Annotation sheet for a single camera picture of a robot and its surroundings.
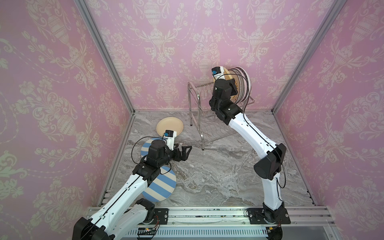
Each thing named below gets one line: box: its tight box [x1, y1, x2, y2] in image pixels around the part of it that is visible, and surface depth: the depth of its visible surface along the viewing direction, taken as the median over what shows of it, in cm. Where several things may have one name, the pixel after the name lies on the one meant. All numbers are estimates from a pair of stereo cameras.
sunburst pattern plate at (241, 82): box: [231, 68, 244, 104], surface depth 76 cm
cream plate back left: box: [156, 116, 184, 137], surface depth 113 cm
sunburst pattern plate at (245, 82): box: [237, 67, 248, 103], surface depth 77 cm
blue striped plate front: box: [141, 166, 177, 203], surface depth 85 cm
